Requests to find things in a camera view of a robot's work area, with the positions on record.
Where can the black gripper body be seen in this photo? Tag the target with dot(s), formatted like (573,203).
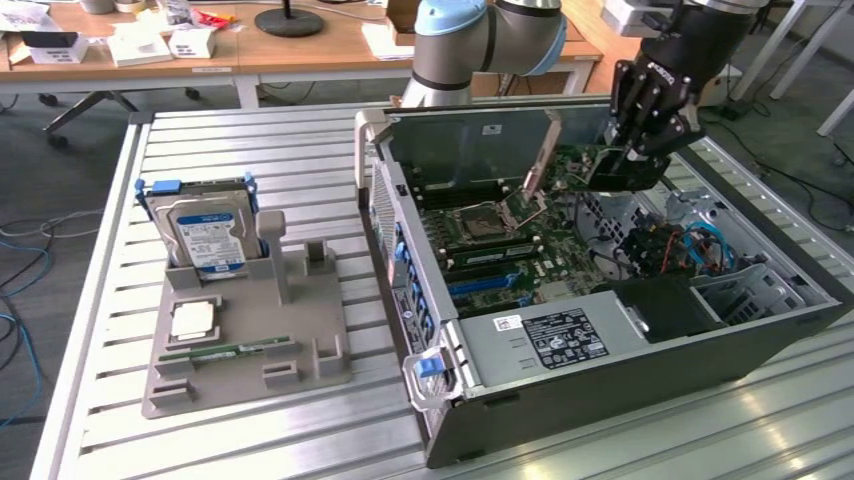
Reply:
(701,45)

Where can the black graphics card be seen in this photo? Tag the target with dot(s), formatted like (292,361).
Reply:
(621,177)

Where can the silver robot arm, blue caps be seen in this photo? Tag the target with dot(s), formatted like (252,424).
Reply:
(460,50)

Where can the black power brick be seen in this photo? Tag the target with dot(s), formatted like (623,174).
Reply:
(723,112)

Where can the wooden cabinet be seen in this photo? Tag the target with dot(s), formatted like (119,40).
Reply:
(590,20)

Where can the perforated metal disk bay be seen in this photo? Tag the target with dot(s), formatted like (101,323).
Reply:
(614,215)

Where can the metal socket cover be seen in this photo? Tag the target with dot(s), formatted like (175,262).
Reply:
(514,212)

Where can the green motherboard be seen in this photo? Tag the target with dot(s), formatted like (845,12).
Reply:
(567,250)

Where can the CPU socket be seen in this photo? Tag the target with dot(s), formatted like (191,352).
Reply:
(482,225)

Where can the small metal disk bay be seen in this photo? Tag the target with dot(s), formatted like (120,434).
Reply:
(754,295)

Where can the black plastic shroud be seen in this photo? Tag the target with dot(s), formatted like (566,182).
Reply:
(667,310)

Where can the RAM stick with black label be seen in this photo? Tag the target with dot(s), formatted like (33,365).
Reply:
(494,255)

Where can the white paper stack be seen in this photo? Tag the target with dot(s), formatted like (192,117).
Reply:
(387,45)

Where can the blue expansion slot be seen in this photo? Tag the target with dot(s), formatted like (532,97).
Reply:
(480,286)

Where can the wooden desk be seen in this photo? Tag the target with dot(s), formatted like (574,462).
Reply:
(300,55)

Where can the grey power supply unit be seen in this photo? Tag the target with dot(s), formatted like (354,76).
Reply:
(500,360)

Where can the black round lamp base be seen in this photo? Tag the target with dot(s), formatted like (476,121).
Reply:
(290,22)

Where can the black open PC case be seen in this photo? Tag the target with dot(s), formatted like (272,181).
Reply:
(601,400)

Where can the blue case latch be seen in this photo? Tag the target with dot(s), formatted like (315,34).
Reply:
(427,368)

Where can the red packet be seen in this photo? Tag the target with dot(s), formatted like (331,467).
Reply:
(216,19)

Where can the white box with label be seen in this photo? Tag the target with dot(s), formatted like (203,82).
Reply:
(192,44)

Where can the grey plastic parts rack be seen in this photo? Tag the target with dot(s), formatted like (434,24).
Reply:
(267,320)

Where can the hard disk in blue caddy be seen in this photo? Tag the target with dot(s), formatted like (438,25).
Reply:
(200,235)

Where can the white open box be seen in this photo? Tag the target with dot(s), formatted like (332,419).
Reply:
(140,47)

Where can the tape roll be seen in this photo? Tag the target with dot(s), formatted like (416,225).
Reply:
(128,6)

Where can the silver CPU chip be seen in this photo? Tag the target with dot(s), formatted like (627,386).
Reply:
(194,321)

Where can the green RAM stick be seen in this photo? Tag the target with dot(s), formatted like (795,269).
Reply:
(216,351)

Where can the grey metal cup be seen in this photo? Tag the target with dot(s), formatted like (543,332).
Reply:
(97,6)

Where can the black chair base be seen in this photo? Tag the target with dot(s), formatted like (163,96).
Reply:
(80,107)

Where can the white box with black lid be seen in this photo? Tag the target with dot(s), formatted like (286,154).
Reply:
(53,47)

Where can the white table frame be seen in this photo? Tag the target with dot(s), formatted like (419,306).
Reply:
(767,50)

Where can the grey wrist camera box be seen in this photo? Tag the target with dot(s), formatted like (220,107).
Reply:
(630,17)

